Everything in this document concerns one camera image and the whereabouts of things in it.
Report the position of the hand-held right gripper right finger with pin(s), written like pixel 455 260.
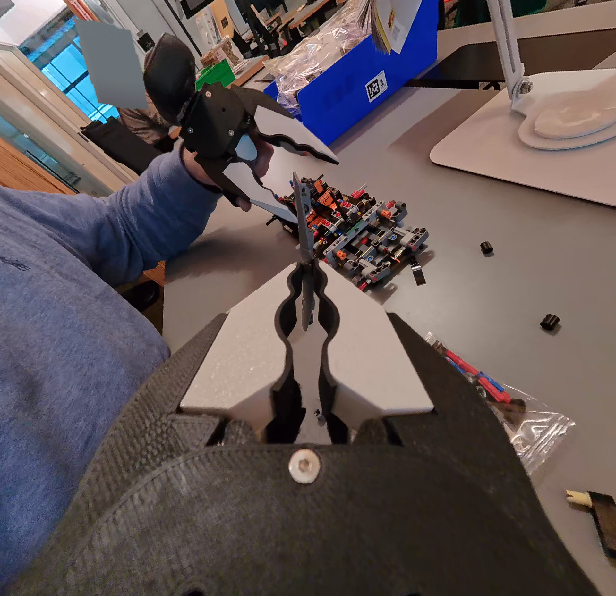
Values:
pixel 380 360

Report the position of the black office chair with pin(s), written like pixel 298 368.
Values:
pixel 115 144

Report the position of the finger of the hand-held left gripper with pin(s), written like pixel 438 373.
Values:
pixel 293 129
pixel 245 182

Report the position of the person's left hand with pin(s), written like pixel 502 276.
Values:
pixel 263 161

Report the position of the small black lego connector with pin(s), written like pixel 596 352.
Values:
pixel 486 248
pixel 550 322

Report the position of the person's left forearm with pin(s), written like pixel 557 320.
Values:
pixel 144 211

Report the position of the beige stand base plate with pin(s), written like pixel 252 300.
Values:
pixel 481 148

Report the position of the clear bags of lego parts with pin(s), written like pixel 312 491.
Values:
pixel 308 62

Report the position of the blue storage bin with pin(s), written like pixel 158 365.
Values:
pixel 346 105

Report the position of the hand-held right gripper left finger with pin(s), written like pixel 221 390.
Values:
pixel 231 360

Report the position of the dark grey lego beam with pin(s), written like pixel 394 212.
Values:
pixel 304 230

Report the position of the black floor lamp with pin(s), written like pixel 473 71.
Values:
pixel 168 9

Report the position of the green storage bin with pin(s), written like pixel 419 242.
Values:
pixel 216 74

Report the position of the black lego piece tan pin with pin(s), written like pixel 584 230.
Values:
pixel 604 519

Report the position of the lego instruction booklet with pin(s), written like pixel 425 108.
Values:
pixel 390 23

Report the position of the zip bag of lego pins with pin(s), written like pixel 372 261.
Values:
pixel 529 427

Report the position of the multicoloured lego technic model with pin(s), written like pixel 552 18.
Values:
pixel 356 230

